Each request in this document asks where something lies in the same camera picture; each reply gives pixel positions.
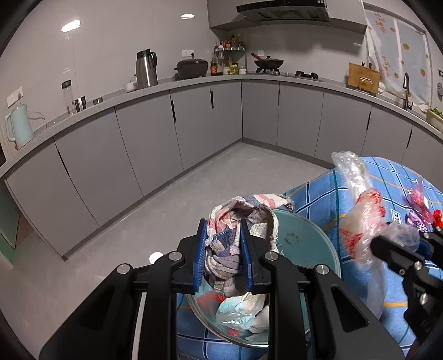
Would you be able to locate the spice rack with bottles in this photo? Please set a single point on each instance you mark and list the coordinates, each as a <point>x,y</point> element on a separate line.
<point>229,56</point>

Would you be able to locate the blue plaid tablecloth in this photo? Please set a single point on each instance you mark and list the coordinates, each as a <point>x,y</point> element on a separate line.
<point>347,266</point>

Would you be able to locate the gas stove burner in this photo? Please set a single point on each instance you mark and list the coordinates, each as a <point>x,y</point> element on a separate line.
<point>302,74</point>

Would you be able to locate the patterned paper wrapper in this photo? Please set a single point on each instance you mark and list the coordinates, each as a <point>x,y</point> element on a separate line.
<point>223,248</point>

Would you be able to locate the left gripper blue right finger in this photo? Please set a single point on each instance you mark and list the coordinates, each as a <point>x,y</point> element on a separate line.
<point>363,336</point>

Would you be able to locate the patterned window curtain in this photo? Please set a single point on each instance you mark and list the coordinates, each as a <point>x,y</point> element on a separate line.
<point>395,47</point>

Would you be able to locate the range hood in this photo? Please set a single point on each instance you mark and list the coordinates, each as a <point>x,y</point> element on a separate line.
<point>285,11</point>

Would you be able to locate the black wok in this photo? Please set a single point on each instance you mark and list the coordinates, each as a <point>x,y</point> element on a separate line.
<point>267,65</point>

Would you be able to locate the light blue electric kettle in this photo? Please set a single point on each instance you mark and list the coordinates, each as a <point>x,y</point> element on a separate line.
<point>18,128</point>

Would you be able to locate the clear plastic bag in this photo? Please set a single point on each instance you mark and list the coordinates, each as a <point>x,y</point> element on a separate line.
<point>365,221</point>

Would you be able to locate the stainless steel thermos jug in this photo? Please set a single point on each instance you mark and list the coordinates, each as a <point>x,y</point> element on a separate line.
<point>146,73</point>

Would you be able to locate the grey kitchen cabinets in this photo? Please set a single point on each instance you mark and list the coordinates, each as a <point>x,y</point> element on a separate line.
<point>76,176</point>

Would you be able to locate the kitchen faucet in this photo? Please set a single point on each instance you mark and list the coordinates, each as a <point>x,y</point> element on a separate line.
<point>407,105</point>

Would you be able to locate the black rice cooker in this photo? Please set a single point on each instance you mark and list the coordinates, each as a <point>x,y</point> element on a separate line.
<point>191,68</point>

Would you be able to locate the glass jar with black lid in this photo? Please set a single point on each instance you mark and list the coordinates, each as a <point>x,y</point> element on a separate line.
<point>66,88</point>

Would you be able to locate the pink cellophane wrapper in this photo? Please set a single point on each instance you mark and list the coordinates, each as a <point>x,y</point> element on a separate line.
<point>415,198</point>

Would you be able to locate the purple snack wrapper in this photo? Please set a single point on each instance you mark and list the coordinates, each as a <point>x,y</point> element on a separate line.
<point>414,220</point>

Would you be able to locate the red plastic wrapper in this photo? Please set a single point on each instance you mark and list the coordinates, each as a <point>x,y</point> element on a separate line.
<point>437,219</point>

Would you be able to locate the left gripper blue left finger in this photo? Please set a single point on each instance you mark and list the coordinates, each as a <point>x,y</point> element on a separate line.
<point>132,312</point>

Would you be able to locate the teal round trash bin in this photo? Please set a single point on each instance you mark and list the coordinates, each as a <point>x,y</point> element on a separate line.
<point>304,277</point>

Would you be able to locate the basin with green vegetables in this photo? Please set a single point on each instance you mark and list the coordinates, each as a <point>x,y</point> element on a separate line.
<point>435,120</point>

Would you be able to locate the wooden knife block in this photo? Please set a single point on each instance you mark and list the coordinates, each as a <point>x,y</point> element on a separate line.
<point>363,78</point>

